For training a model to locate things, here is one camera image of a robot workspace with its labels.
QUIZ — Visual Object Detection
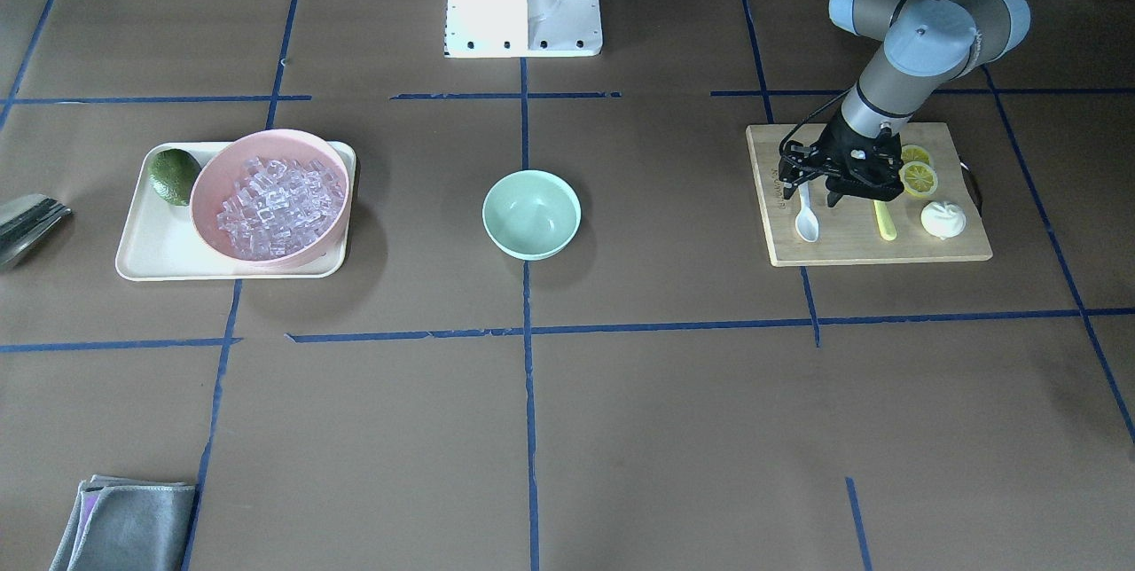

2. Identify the lower lemon slice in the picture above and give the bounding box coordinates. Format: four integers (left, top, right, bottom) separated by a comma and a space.
901, 144, 934, 168

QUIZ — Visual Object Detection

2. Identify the lemon slice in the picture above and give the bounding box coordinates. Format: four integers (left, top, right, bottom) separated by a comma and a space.
899, 161, 939, 199
901, 144, 934, 168

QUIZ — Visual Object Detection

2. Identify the green bowl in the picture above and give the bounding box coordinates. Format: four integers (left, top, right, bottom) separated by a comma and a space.
481, 168, 583, 262

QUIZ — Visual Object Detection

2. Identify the green lime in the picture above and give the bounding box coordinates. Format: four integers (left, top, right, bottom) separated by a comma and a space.
148, 148, 202, 207

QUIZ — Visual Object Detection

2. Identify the yellow plastic knife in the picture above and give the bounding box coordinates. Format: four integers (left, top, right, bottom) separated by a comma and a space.
873, 200, 897, 241

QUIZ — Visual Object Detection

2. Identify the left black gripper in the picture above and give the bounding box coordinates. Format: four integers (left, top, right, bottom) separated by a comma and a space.
779, 115, 903, 208

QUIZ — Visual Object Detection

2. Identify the upper lemon slice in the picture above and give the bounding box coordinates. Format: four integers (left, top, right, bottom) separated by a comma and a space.
899, 161, 939, 199

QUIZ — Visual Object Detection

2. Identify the white plastic spoon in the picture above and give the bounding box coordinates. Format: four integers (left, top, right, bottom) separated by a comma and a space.
795, 182, 819, 243

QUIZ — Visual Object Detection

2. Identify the pink bowl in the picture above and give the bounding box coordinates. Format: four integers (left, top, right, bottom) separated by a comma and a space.
190, 129, 353, 267

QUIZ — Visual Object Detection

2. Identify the clear ice cubes pile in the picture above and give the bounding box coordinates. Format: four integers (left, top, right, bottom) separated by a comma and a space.
215, 156, 346, 261

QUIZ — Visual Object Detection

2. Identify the grey folded cloth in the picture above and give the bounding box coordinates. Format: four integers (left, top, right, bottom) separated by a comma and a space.
49, 475, 196, 570

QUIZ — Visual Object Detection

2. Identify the cream plastic tray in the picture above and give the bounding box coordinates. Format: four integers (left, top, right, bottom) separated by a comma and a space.
116, 142, 348, 283

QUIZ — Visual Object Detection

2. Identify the steel ice scoop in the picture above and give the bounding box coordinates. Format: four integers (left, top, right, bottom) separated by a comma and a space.
1, 192, 74, 272

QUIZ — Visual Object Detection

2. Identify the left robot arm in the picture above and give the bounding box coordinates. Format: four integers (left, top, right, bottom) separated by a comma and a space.
777, 0, 1032, 207

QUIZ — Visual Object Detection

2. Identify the bamboo cutting board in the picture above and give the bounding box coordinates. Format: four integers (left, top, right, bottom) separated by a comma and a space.
746, 121, 993, 267

